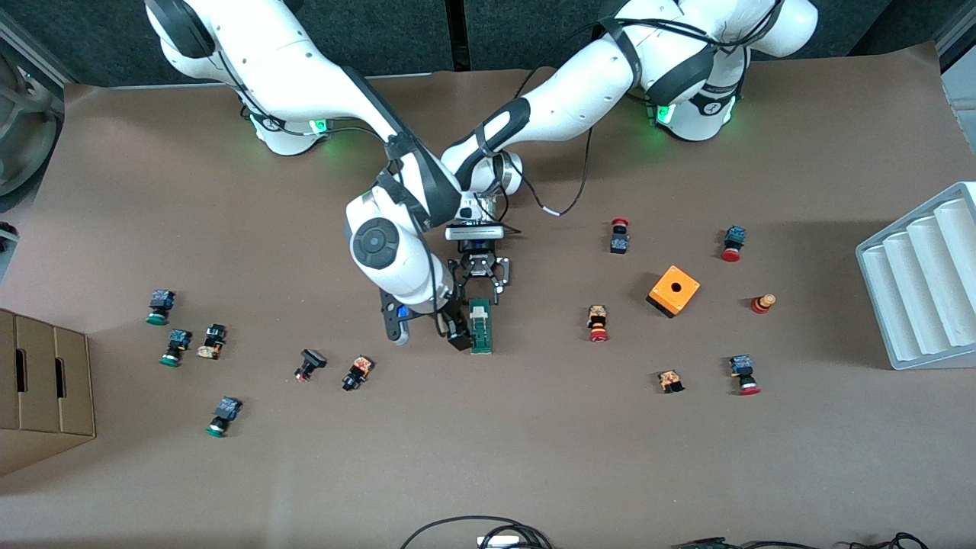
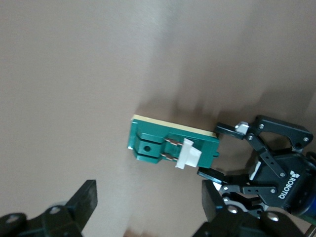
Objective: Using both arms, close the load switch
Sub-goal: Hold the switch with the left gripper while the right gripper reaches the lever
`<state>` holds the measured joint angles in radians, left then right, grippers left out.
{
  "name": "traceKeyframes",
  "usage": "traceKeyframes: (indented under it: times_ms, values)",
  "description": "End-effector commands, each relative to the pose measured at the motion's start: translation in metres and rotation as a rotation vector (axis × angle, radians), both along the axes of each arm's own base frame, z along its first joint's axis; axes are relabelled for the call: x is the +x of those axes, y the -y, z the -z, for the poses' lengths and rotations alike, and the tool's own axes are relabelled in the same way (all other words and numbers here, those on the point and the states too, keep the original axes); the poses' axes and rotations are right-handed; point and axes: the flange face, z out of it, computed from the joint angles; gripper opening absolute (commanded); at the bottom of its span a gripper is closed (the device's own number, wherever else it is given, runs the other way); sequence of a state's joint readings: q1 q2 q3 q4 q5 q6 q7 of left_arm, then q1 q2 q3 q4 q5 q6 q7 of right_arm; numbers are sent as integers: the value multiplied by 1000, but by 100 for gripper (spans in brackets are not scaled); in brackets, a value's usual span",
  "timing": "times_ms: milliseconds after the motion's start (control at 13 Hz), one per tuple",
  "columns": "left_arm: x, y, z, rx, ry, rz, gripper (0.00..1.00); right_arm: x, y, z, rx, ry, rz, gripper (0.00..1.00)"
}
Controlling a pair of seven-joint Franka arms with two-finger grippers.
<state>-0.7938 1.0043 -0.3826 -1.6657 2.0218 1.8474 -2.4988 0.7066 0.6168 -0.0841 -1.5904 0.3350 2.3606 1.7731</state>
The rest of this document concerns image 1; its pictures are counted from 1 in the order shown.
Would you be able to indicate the red yellow small knob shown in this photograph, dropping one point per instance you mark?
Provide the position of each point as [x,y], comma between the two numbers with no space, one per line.
[762,303]

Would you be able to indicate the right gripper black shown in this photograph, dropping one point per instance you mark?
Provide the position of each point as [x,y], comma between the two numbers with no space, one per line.
[455,323]

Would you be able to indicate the orange button enclosure box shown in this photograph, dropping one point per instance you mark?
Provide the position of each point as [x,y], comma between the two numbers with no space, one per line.
[674,290]

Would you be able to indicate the black square push button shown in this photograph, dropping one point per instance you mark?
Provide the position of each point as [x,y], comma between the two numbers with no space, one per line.
[310,363]

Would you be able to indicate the black cream selector switch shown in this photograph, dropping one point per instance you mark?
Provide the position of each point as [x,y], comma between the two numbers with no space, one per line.
[212,341]

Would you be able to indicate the grey round machine base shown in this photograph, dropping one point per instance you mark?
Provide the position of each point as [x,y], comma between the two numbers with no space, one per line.
[23,137]

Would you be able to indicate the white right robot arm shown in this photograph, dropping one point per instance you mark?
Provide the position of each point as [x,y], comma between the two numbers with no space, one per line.
[305,69]

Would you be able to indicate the aluminium frame bar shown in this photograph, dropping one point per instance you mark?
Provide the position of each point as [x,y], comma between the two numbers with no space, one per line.
[959,46]
[38,53]

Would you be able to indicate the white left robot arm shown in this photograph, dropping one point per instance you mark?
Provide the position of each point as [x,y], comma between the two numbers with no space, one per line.
[579,99]

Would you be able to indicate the orange black contact block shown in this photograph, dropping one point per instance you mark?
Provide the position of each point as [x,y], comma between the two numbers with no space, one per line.
[670,381]

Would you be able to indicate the brown cardboard box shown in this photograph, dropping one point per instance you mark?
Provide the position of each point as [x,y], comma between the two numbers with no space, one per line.
[46,389]

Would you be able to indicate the red button black block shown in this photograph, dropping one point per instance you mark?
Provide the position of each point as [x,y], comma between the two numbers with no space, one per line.
[619,240]

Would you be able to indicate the white plug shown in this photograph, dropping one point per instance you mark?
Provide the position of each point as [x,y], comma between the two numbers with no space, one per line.
[497,541]

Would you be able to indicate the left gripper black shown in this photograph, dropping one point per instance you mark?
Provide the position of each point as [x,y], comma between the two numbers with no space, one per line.
[479,266]

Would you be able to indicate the black divider post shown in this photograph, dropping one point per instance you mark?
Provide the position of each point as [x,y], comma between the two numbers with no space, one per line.
[457,34]

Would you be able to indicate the green push button blue block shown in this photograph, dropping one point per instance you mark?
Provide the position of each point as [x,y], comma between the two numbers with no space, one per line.
[160,305]
[223,415]
[176,347]

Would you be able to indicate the white ridged plastic tray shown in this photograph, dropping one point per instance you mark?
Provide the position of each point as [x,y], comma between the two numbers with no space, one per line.
[915,290]

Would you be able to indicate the red push button blue block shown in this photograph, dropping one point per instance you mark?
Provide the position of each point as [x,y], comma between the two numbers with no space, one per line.
[733,242]
[744,374]

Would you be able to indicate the red yellow emergency stop button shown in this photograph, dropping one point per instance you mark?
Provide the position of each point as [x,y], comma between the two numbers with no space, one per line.
[598,323]

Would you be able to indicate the black switch orange block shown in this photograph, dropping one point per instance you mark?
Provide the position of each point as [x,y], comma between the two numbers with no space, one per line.
[357,373]

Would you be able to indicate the green load switch white lever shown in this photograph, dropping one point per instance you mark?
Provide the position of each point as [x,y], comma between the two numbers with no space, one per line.
[482,335]

